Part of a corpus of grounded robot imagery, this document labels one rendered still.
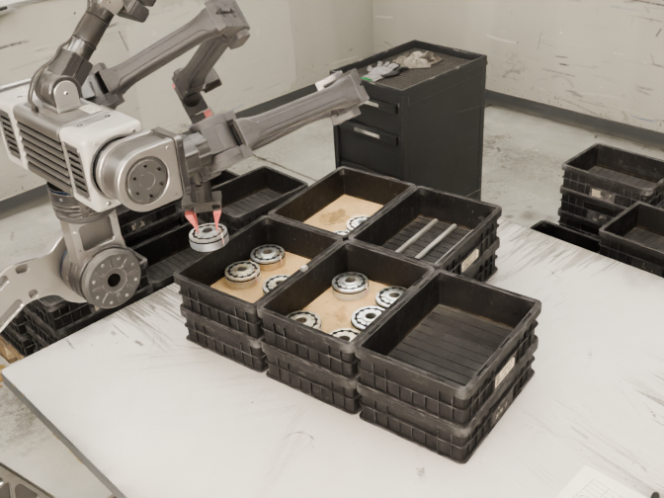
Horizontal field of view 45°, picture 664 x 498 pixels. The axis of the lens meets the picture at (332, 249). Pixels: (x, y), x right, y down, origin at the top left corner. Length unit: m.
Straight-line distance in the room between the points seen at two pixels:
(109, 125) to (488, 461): 1.11
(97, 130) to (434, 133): 2.37
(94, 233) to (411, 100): 2.01
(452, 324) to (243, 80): 3.79
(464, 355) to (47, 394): 1.10
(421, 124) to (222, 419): 1.97
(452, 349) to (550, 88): 3.71
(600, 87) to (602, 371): 3.36
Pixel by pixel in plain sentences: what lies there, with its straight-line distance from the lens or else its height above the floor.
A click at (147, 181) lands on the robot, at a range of 1.50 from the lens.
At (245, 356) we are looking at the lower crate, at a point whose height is 0.74.
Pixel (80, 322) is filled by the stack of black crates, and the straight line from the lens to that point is 2.92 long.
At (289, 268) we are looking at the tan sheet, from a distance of 2.34.
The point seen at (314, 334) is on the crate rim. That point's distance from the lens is 1.91.
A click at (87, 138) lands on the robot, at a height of 1.52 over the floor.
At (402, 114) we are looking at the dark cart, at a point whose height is 0.79.
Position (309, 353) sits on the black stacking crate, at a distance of 1.98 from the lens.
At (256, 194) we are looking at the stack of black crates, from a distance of 3.56.
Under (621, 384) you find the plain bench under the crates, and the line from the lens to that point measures 2.17.
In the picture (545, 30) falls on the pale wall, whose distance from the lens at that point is 5.47.
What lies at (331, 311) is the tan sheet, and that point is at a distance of 2.15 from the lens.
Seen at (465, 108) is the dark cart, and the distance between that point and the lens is 3.87.
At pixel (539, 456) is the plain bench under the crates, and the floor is 0.70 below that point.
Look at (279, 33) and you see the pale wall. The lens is 5.77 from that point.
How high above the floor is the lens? 2.07
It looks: 31 degrees down
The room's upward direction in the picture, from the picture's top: 4 degrees counter-clockwise
